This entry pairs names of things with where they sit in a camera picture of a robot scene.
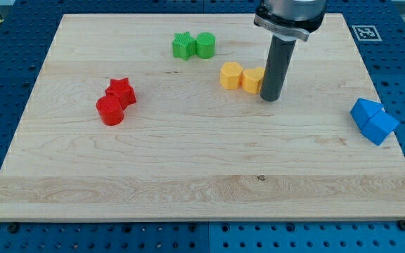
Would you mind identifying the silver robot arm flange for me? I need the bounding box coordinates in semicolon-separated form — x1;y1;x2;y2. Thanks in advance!
254;0;326;41

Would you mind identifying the yellow heart block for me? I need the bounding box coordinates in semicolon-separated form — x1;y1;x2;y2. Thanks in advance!
241;67;265;94

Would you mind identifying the light wooden board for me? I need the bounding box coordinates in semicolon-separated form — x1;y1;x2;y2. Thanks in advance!
0;14;405;222

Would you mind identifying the yellow hexagon block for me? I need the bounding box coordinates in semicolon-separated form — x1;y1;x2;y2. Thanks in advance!
220;62;243;90

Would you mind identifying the green star block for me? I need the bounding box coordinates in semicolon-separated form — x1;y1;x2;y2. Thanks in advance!
172;32;196;60

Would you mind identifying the green cylinder block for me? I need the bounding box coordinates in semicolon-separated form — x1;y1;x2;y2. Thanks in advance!
196;32;216;59

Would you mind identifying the red star block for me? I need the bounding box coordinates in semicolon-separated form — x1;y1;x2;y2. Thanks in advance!
105;77;136;110

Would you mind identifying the red cylinder block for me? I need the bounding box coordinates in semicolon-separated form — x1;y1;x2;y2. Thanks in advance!
96;95;124;126

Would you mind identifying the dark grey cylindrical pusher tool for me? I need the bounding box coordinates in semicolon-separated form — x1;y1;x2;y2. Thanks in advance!
260;36;295;102

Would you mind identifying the blue triangular block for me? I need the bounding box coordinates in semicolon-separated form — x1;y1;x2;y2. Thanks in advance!
350;98;383;130

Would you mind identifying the blue cube block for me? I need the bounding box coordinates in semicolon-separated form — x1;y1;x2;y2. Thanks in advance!
361;110;399;145

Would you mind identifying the white fiducial marker tag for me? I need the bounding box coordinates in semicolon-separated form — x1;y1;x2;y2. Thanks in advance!
352;25;382;41

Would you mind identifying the black bolt front left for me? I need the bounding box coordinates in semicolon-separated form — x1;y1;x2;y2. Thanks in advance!
6;223;19;234

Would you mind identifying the black bolt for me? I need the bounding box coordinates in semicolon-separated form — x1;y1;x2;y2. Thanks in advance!
397;220;405;231
6;223;19;234

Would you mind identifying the black bolt front right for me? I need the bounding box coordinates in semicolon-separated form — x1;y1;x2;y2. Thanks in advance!
397;220;405;231

